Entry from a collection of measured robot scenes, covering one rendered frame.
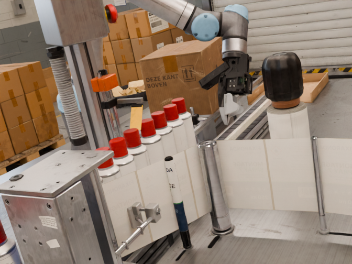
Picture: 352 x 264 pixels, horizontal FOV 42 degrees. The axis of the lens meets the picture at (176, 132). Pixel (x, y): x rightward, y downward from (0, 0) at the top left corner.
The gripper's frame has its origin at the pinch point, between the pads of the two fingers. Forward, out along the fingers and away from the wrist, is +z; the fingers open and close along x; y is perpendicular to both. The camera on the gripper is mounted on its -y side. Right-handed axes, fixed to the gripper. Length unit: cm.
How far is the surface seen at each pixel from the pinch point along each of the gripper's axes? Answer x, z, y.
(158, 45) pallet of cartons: 254, -128, -197
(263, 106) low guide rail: 21.0, -8.5, 4.5
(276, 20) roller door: 369, -187, -113
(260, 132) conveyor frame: 15.0, 1.2, 5.9
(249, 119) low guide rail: 9.1, -1.9, 4.5
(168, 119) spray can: -32.5, 5.4, 0.7
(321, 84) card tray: 62, -26, 13
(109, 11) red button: -57, -12, 1
